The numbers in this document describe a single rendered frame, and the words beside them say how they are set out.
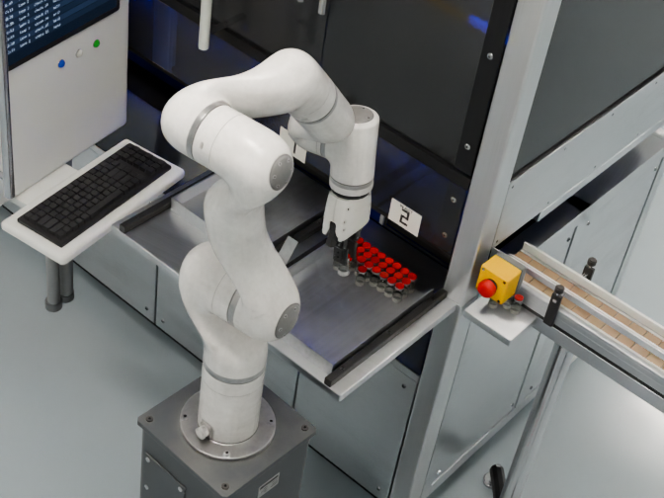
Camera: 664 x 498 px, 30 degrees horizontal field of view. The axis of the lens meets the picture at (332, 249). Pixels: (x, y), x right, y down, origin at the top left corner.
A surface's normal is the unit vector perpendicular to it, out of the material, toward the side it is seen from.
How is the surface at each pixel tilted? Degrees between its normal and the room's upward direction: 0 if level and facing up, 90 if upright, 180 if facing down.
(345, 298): 0
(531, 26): 90
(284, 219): 0
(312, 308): 0
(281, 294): 62
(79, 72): 90
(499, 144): 90
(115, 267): 90
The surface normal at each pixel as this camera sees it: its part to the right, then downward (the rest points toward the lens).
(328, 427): -0.65, 0.44
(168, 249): 0.13, -0.74
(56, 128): 0.83, 0.45
